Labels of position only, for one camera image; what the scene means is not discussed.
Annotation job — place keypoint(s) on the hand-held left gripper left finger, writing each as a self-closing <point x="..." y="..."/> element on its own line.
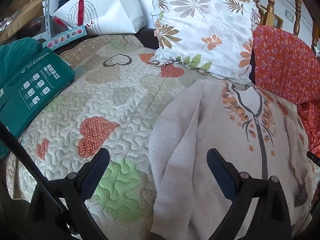
<point x="93" y="177"/>

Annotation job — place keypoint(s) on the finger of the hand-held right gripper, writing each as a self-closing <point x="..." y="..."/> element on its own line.
<point x="313" y="158"/>

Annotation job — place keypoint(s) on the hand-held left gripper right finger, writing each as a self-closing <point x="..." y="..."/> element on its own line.
<point x="220" y="173"/>

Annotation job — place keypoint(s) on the beige zip cardigan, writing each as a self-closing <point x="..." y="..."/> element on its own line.
<point x="190" y="135"/>

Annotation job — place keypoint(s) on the quilted heart blanket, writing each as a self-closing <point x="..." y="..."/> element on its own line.
<point x="120" y="100"/>

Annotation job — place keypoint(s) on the red floral cloth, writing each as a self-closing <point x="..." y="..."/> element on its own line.
<point x="280" y="60"/>

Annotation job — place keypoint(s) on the green cardboard box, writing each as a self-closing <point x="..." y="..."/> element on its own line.
<point x="32" y="85"/>

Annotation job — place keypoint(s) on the colourful printed box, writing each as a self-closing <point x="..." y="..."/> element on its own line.
<point x="65" y="37"/>

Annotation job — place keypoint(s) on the floral white pillow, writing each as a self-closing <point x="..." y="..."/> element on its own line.
<point x="200" y="30"/>

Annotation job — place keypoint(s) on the teal cloth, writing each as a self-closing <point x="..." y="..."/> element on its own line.
<point x="15" y="52"/>

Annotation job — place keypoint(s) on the white paper bag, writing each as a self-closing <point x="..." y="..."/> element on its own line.
<point x="112" y="10"/>

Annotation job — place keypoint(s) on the white perforated strip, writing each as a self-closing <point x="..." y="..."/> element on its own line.
<point x="47" y="12"/>

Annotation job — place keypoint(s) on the brown cardboard box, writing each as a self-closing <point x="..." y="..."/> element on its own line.
<point x="22" y="7"/>

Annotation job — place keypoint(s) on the wall socket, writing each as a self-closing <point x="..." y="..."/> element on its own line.
<point x="290" y="15"/>

